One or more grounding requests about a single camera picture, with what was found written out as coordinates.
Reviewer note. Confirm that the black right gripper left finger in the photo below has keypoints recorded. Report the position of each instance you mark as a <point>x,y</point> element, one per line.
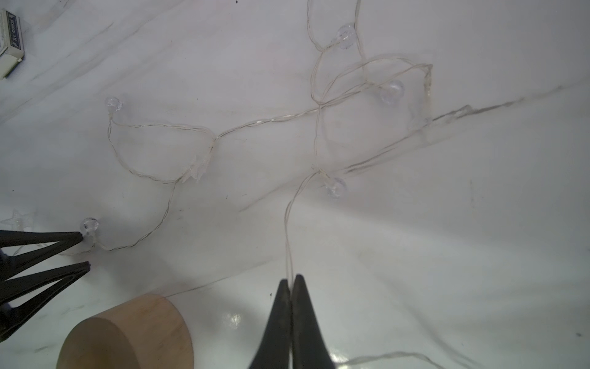
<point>274,349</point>

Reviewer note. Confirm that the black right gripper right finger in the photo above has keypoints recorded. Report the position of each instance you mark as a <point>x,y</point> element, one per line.
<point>308,347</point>

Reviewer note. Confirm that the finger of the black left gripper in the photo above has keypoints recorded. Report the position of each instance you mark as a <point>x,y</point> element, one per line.
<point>12,318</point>
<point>13,265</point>

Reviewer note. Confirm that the clear string light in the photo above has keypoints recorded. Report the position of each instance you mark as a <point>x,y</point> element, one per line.
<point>64,64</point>

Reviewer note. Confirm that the wooden tree base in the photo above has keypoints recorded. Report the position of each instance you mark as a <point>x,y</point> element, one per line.
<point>145,332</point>

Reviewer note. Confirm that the white battery box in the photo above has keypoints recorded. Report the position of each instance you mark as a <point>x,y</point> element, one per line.
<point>12,47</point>

